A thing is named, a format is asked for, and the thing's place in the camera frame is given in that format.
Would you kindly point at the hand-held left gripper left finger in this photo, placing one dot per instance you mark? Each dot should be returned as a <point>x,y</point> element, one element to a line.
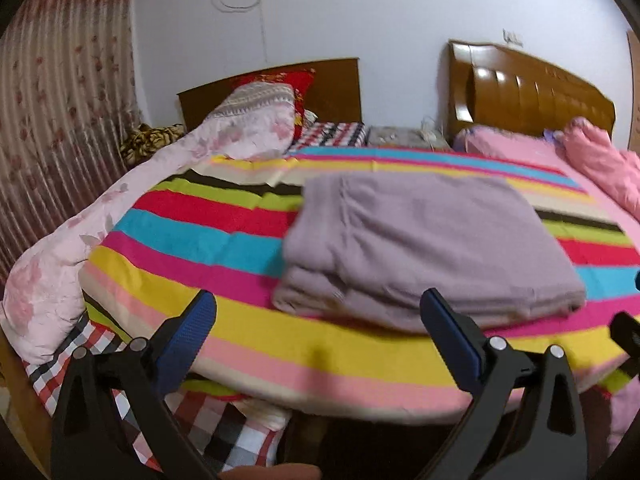
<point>192,330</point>

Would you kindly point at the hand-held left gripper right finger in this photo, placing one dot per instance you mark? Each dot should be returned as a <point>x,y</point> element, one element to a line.
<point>450,335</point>

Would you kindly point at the purple pants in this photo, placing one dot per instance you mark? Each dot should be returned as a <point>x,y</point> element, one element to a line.
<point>425,245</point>

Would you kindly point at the person's left hand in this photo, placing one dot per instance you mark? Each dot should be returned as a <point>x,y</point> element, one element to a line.
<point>270,474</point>

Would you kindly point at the colourful striped blanket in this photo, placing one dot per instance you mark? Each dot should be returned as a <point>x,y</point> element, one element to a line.
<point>200,240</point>

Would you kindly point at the red checked bed sheet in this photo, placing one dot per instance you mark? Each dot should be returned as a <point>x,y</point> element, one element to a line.
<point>225,425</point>

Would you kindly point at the pink bed sheet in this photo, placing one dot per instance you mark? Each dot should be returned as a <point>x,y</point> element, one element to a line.
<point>575,170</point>

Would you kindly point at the pink duvet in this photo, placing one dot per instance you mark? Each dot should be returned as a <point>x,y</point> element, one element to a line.
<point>595,160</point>

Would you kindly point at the pink floral quilt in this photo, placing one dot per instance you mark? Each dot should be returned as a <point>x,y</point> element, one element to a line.
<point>65,260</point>

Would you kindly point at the small purple cloth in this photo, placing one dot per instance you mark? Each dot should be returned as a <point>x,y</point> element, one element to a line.
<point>552,135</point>

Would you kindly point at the light wooden wardrobe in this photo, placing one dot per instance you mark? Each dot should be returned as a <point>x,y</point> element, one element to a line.
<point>635,90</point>

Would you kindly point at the tiger print blanket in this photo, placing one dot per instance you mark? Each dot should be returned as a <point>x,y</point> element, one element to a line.
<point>150,142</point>

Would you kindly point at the pink pillow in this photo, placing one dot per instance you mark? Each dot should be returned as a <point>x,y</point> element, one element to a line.
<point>495,140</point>

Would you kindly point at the white power strip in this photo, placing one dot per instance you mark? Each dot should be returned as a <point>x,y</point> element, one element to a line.
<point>432,133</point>

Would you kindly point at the nightstand with floral cover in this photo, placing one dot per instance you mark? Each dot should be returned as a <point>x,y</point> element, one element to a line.
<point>395,137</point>

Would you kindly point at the light brown carved headboard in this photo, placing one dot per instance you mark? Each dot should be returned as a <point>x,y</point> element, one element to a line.
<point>500,95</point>

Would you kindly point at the white dotted pillow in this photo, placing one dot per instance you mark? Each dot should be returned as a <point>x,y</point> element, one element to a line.
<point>311,117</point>

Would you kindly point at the pink floral curtain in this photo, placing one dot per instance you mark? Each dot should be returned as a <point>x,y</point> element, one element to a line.
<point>60,110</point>

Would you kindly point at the red patterned pillow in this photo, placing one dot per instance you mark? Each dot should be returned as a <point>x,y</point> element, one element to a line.
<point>295,82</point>

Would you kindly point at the dark wooden headboard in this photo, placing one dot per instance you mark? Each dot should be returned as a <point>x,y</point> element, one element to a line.
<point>335,90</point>

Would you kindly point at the white wall socket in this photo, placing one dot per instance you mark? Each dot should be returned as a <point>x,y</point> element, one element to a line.
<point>512,36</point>

